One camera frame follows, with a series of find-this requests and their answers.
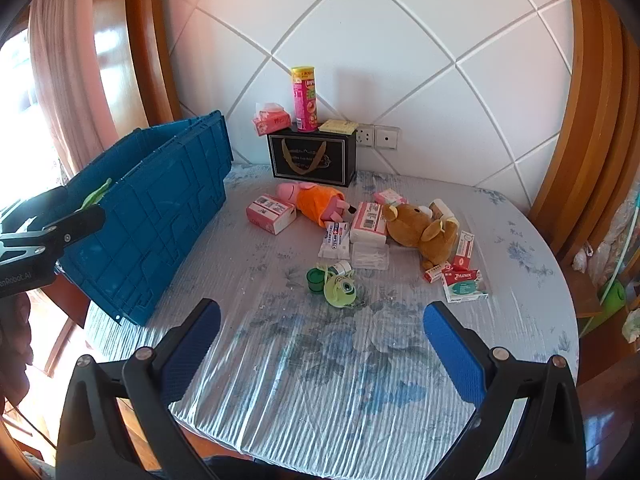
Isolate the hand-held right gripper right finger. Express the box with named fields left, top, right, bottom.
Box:
left=423, top=301, right=587, bottom=480

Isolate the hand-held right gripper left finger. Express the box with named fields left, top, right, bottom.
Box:
left=56, top=298, right=222, bottom=480

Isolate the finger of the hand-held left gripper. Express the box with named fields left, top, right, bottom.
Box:
left=0, top=206, right=107, bottom=267
left=0, top=186, right=69, bottom=233

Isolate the blue plastic crate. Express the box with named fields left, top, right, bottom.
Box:
left=56, top=110, right=235, bottom=327

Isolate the clear plastic box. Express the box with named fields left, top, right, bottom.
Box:
left=350, top=242, right=391, bottom=271

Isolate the green monster plush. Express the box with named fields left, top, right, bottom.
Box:
left=322, top=270, right=362, bottom=308

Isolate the pink box white label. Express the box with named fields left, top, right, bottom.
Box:
left=245, top=194, right=297, bottom=235

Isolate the white blue printed packet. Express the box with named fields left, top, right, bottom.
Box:
left=319, top=222, right=353, bottom=261

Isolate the person's left hand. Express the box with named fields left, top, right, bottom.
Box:
left=0, top=292, right=32, bottom=406

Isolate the red teal medicine box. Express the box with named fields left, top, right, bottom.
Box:
left=441, top=268, right=490, bottom=304

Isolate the small red box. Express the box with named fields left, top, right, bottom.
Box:
left=424, top=262, right=457, bottom=283

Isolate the window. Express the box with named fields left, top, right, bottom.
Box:
left=0, top=25, right=32, bottom=211

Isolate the tall red white box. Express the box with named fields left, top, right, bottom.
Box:
left=452, top=230, right=476, bottom=271

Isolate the pink curtain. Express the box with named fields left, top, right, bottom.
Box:
left=27, top=0, right=108, bottom=171

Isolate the brown bear plush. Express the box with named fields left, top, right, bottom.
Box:
left=382, top=202, right=460, bottom=271

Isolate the white red tissue pack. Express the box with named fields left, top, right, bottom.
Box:
left=349, top=201, right=390, bottom=243

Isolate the green round object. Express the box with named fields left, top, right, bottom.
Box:
left=597, top=280, right=626, bottom=318

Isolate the pig plush orange dress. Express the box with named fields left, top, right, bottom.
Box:
left=276, top=181, right=357, bottom=224

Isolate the white plastic bag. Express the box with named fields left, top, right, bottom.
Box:
left=595, top=200, right=640, bottom=281

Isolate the pink tissue pack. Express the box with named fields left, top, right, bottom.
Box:
left=251, top=102, right=291, bottom=137

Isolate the black gift box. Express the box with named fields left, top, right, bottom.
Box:
left=266, top=131, right=357, bottom=187

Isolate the yellow flat box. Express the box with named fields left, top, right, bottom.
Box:
left=318, top=119, right=359, bottom=136

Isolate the pink chips can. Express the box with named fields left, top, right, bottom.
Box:
left=291, top=65, right=320, bottom=133

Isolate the wooden wall frame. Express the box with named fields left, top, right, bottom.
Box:
left=530, top=0, right=640, bottom=261
left=92, top=0, right=183, bottom=156

